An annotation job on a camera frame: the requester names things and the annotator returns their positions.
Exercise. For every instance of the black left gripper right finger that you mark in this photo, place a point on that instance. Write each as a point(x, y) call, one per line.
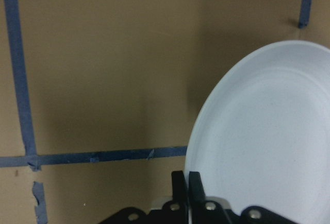
point(204, 210)

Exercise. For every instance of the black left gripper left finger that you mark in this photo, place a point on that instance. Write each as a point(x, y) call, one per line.
point(179, 205)

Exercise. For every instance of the light blue plate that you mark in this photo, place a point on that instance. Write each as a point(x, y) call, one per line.
point(262, 136)

